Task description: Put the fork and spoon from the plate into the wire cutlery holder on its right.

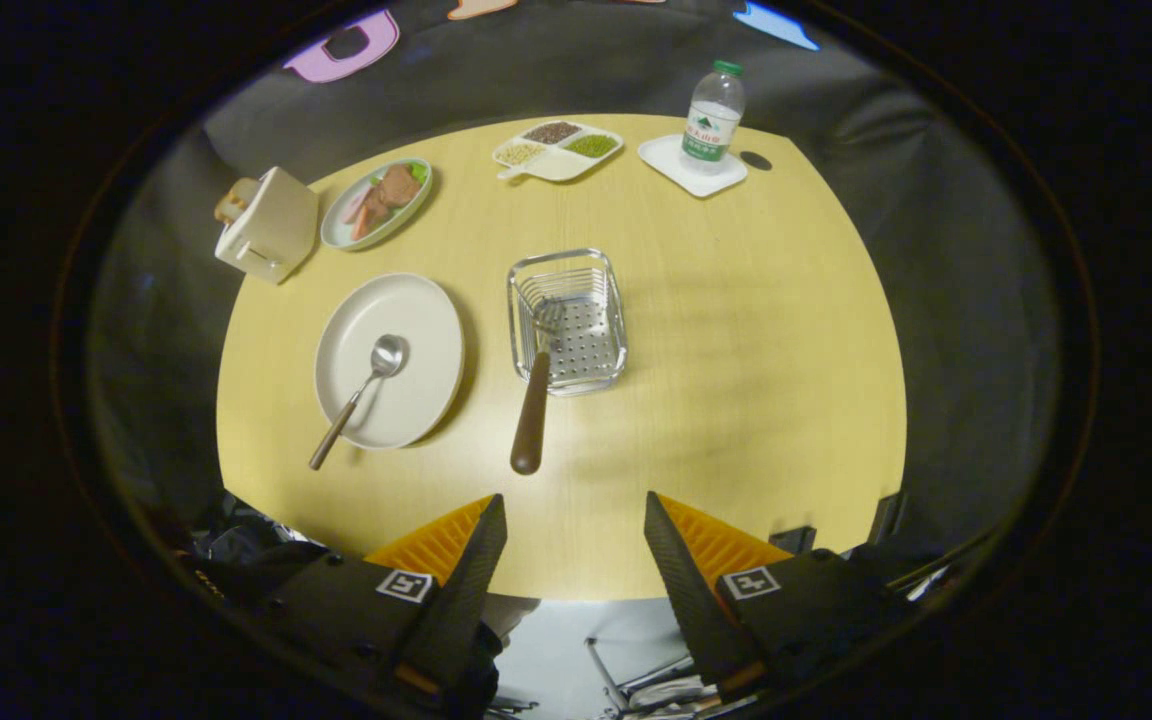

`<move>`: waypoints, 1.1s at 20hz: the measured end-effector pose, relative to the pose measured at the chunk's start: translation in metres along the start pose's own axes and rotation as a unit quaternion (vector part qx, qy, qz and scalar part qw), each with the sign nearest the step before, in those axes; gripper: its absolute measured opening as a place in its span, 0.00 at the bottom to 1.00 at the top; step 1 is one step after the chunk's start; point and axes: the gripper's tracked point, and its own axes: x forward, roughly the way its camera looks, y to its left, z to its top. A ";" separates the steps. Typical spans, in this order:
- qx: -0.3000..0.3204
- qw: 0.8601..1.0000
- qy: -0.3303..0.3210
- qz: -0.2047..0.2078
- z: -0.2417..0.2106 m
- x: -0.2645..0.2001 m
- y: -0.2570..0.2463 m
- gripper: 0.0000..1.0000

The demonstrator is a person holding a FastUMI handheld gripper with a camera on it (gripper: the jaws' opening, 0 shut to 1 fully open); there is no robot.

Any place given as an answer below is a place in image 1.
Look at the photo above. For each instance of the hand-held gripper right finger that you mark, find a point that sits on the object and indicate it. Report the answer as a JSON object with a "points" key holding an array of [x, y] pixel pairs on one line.
{"points": [[686, 590]]}

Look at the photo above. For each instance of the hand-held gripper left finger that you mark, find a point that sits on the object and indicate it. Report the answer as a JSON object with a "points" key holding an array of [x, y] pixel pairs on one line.
{"points": [[461, 590]]}

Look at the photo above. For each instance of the dark clothing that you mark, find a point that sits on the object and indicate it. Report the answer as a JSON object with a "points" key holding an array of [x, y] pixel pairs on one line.
{"points": [[488, 670]]}

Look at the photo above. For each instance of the white round plate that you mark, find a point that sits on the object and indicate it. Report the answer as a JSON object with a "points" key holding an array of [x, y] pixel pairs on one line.
{"points": [[416, 400]]}

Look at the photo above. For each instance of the green food plate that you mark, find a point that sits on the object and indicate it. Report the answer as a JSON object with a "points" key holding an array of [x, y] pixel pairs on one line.
{"points": [[341, 235]]}

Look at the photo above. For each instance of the pink ham slice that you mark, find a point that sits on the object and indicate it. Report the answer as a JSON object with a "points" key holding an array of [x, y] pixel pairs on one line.
{"points": [[364, 215]]}

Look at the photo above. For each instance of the brown meat slice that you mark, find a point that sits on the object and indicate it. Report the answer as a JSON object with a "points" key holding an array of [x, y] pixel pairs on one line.
{"points": [[399, 186]]}

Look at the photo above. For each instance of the cream toaster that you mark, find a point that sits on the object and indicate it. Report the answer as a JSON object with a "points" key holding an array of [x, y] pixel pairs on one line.
{"points": [[276, 225]]}

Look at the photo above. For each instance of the white square coaster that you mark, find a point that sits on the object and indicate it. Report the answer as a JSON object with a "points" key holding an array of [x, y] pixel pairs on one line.
{"points": [[701, 180]]}

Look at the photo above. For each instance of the small black round disc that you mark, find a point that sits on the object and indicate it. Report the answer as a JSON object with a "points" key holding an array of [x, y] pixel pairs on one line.
{"points": [[755, 160]]}

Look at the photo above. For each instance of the white divided grain dish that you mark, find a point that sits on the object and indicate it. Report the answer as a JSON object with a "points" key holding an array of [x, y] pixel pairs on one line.
{"points": [[558, 163]]}

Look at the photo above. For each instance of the toasted bread slice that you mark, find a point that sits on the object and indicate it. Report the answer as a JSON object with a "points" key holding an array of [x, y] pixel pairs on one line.
{"points": [[244, 190], [231, 210]]}

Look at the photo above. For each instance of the clear water bottle green cap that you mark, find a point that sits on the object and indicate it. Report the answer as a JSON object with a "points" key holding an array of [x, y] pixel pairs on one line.
{"points": [[711, 115]]}

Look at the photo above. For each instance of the metal chair frame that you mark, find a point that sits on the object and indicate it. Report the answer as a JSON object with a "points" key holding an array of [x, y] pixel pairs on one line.
{"points": [[606, 675]]}

